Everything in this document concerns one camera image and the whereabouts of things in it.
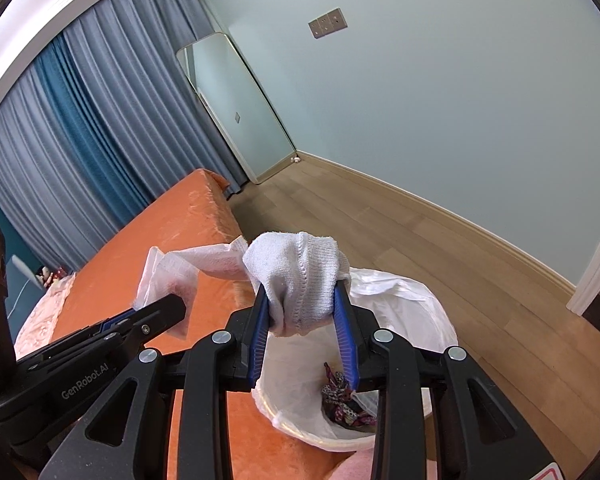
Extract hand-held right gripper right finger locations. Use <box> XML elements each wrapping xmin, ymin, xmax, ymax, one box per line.
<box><xmin>332</xmin><ymin>280</ymin><xmax>563</xmax><ymax>480</ymax></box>

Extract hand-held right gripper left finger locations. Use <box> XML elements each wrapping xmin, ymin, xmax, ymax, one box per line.
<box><xmin>40</xmin><ymin>285</ymin><xmax>271</xmax><ymax>480</ymax></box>

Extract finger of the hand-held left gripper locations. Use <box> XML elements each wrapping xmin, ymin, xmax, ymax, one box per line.
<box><xmin>0</xmin><ymin>294</ymin><xmax>188</xmax><ymax>423</ymax></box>
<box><xmin>15</xmin><ymin>311</ymin><xmax>137</xmax><ymax>368</ymax></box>

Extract white tissue wrapper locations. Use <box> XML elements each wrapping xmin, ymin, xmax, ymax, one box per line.
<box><xmin>132</xmin><ymin>236</ymin><xmax>251</xmax><ymax>341</ymax></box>

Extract white bin with plastic bag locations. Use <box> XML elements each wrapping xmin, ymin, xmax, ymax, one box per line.
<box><xmin>251</xmin><ymin>267</ymin><xmax>460</xmax><ymax>453</ymax></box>

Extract white knitted sock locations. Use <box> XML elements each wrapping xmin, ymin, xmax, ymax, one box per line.
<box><xmin>242</xmin><ymin>230</ymin><xmax>351</xmax><ymax>337</ymax></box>

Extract blue padded headboard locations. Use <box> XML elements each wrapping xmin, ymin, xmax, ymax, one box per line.
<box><xmin>5</xmin><ymin>255</ymin><xmax>46</xmax><ymax>336</ymax></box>

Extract small bedside items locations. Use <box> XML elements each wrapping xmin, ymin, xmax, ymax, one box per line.
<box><xmin>35</xmin><ymin>265</ymin><xmax>67</xmax><ymax>287</ymax></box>

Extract crumpled colourful wrapper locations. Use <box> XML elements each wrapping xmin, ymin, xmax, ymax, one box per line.
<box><xmin>321</xmin><ymin>362</ymin><xmax>376</xmax><ymax>428</ymax></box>

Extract orange bed blanket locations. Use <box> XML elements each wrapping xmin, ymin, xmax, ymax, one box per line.
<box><xmin>15</xmin><ymin>169</ymin><xmax>381</xmax><ymax>480</ymax></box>

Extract grey curtain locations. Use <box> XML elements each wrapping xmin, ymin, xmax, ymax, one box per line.
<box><xmin>0</xmin><ymin>77</ymin><xmax>131</xmax><ymax>272</ymax></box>
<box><xmin>62</xmin><ymin>0</ymin><xmax>248</xmax><ymax>196</ymax></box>

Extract blue curtain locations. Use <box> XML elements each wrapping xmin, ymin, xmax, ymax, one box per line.
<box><xmin>32</xmin><ymin>37</ymin><xmax>153</xmax><ymax>231</ymax></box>

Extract tall standing mirror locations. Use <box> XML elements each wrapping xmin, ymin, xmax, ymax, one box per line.
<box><xmin>176</xmin><ymin>32</ymin><xmax>297</xmax><ymax>184</ymax></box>

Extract brown wall switch panel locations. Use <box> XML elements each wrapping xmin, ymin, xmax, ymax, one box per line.
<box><xmin>308</xmin><ymin>7</ymin><xmax>348</xmax><ymax>39</ymax></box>

